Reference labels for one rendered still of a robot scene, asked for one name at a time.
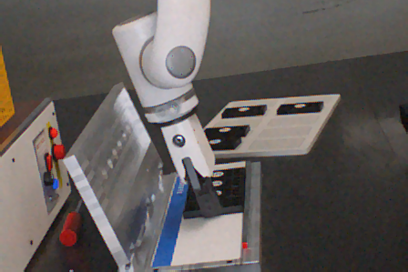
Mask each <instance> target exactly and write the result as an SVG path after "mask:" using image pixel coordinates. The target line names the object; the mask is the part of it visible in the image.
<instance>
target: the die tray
mask: <svg viewBox="0 0 408 272"><path fill-rule="evenodd" d="M304 102H323V109H322V111H321V112H317V113H307V114H297V115H277V109H278V108H279V106H280V105H286V104H295V103H304ZM339 102H340V95H329V96H301V97H291V98H271V99H261V100H251V101H241V102H230V103H228V104H227V105H226V106H225V108H232V107H241V106H255V105H267V108H268V110H267V111H266V112H265V114H264V115H263V116H247V117H239V118H222V119H221V113H222V112H223V111H224V110H225V108H223V109H222V110H221V112H219V114H218V115H216V116H215V118H213V119H212V120H211V121H210V122H209V124H208V125H206V126H205V128H214V127H224V126H242V125H250V131H249V133H248V134H247V135H246V137H242V138H241V144H240V145H238V147H236V148H235V150H227V151H212V152H213V154H214V156H215V158H226V157H255V156H285V155H300V154H307V153H309V152H310V151H311V148H312V146H313V144H314V142H315V141H316V140H317V137H318V136H319V134H320V132H321V131H322V130H323V127H324V126H325V125H326V123H327V121H328V119H329V118H330V115H331V114H332V112H333V110H334V108H336V105H338V103H339ZM205 128H203V131H204V130H205Z"/></svg>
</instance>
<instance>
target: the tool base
mask: <svg viewBox="0 0 408 272"><path fill-rule="evenodd" d="M159 172H160V174H159V178H158V181H157V184H159V190H158V193H157V196H156V200H155V201H154V202H153V197H152V198H151V200H150V203H149V204H146V208H147V210H148V211H147V213H146V216H145V219H144V221H143V224H144V225H145V226H146V230H145V233H144V236H143V239H142V242H141V244H140V246H139V247H138V242H137V243H136V246H135V248H133V249H129V251H128V252H129V254H130V255H131V259H130V261H129V263H126V264H125V265H123V266H120V267H118V271H117V272H261V204H262V171H261V166H260V162H254V163H251V187H250V220H249V236H248V249H242V245H241V253H240V258H238V259H225V260H219V261H212V262H206V263H192V264H186V265H179V266H166V267H154V268H151V267H150V266H151V263H152V258H153V256H154V253H155V251H156V246H157V242H158V239H159V233H160V231H161V228H162V223H163V221H164V218H165V216H166V211H167V208H168V204H169V199H170V196H171V194H172V188H173V186H174V184H175V180H176V177H177V176H179V174H176V172H173V173H170V174H169V175H163V174H162V167H160V168H159ZM228 260H231V261H232V263H227V261H228ZM156 268H158V269H159V270H158V271H153V269H156Z"/></svg>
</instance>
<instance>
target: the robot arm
mask: <svg viewBox="0 0 408 272"><path fill-rule="evenodd" d="M209 18H210V0H158V10H153V11H149V12H147V13H143V14H141V15H137V16H133V17H132V18H129V19H127V20H126V21H124V22H123V23H120V24H119V25H117V26H116V27H115V28H114V29H113V36H114V38H115V39H116V42H117V46H118V49H119V53H120V54H121V55H122V57H123V61H124V62H125V65H126V66H127V71H128V72H129V76H130V78H131V80H132V82H133V86H134V87H135V88H136V92H137V95H138V97H139V101H140V103H141V105H142V106H143V110H144V112H145V115H146V118H147V119H148V121H149V122H153V127H155V128H161V129H162V134H163V136H164V137H165V141H166V145H167V146H168V150H169V153H170V155H171V157H172V161H173V163H174V165H175V167H176V170H177V172H178V176H179V178H180V180H181V181H182V184H186V185H187V184H188V183H189V182H190V184H191V186H192V189H193V191H194V193H195V196H196V199H197V200H198V202H199V207H200V209H201V211H202V215H203V216H204V217H205V218H207V217H213V216H215V215H217V214H220V213H222V210H223V206H222V204H221V201H220V199H219V194H218V192H217V190H216V188H215V187H214V185H213V183H212V180H211V175H212V173H213V170H214V166H215V156H214V154H213V152H212V151H211V147H210V145H209V141H208V139H207V138H206V136H205V133H204V131H203V129H202V126H201V124H200V122H199V119H198V118H197V116H196V115H195V112H198V111H199V109H198V106H197V104H198V102H199V100H198V99H197V96H196V95H195V91H194V88H193V86H192V83H191V81H192V79H194V78H195V75H196V74H197V72H198V71H199V67H200V65H201V62H202V57H203V54H204V51H205V44H206V40H207V36H208V32H209Z"/></svg>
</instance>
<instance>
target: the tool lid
mask: <svg viewBox="0 0 408 272"><path fill-rule="evenodd" d="M63 161H64V164H65V165H66V167H67V171H68V172H69V174H70V176H71V177H72V178H73V180H74V183H75V184H76V188H77V190H78V191H79V193H80V195H81V196H82V197H83V199H84V202H85V204H86V205H87V208H88V210H89V211H90V214H91V216H92V217H93V220H94V221H95V223H97V227H98V229H99V230H100V233H101V235H102V237H103V238H104V239H105V241H106V243H107V246H108V248H109V251H110V252H111V253H112V255H113V258H114V259H115V260H116V262H117V265H118V266H119V267H120V266H123V265H125V264H126V263H129V261H130V259H131V255H130V254H129V252H128V251H129V249H133V248H135V246H136V243H137V242H138V247H139V246H140V244H141V242H142V239H143V236H144V233H145V230H146V226H145V225H144V224H143V221H144V219H145V216H146V213H147V211H148V210H147V208H146V204H149V203H150V200H151V198H152V197H153V202H154V201H155V200H156V196H157V193H158V190H159V184H157V181H158V178H159V174H160V172H159V168H160V167H162V165H163V163H162V160H161V158H160V157H159V153H158V151H157V150H156V148H155V146H154V145H153V141H152V140H151V138H150V137H149V134H148V131H147V130H146V128H145V126H144V125H143V121H142V120H141V118H140V117H139V114H138V112H137V110H136V108H135V106H134V105H133V102H132V100H131V98H130V97H129V94H128V92H127V89H126V88H125V86H124V85H123V82H120V83H119V84H117V85H115V86H113V88H112V89H111V90H110V92H109V94H108V95H107V97H106V98H105V99H104V101H103V103H102V104H101V105H100V108H98V109H97V111H96V113H95V114H94V116H93V117H92V118H91V119H90V121H89V122H88V124H87V126H86V128H84V131H82V133H81V134H80V136H79V137H78V138H77V140H76V142H75V143H74V144H73V146H72V147H71V148H70V151H68V152H67V155H66V156H65V157H64V160H63Z"/></svg>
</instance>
